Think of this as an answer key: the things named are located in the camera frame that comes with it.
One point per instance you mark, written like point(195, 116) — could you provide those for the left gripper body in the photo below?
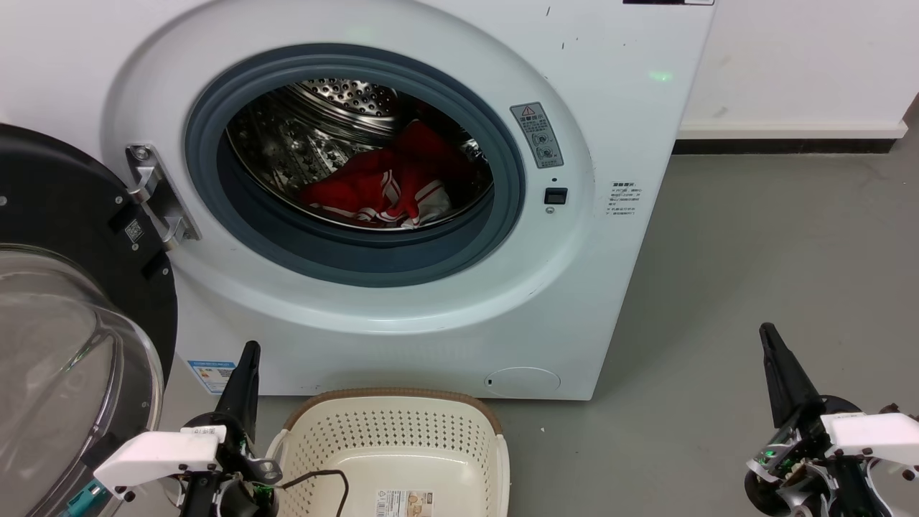
point(230, 474)

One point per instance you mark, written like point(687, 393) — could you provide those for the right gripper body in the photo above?
point(797, 467)

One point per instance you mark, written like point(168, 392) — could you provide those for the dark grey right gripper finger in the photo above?
point(788, 377)

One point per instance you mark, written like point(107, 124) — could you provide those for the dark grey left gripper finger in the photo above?
point(243, 391)

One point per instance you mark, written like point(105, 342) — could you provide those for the red white-striped garment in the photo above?
point(359, 190)

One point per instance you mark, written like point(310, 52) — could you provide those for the cream perforated laundry basket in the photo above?
point(402, 438)

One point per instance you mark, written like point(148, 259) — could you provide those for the black round glass washer door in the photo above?
point(64, 201)

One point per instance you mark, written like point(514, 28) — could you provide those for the blue energy label sticker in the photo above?
point(212, 376)

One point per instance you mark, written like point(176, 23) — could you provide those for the grey rubber door gasket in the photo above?
point(344, 260)

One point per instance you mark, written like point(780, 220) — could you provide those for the white front-load washing machine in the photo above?
point(431, 345)

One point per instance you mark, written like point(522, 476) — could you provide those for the QR code sticker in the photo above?
point(133, 230)

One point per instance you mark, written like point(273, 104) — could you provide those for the chrome door hinge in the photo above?
point(161, 197)

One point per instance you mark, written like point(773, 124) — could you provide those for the white and black baseboard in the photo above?
point(790, 131)

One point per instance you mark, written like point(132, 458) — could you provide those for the perforated stainless steel drum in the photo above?
point(287, 143)

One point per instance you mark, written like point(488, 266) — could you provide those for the round drain filter cover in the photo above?
point(523, 382)

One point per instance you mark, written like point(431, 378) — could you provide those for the grey warning sticker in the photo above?
point(537, 136)

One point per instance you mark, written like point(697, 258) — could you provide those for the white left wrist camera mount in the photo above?
point(158, 454)

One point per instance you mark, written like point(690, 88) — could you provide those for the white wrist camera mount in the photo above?
point(158, 454)
point(872, 434)

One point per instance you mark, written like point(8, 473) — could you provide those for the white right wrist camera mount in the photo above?
point(872, 434)

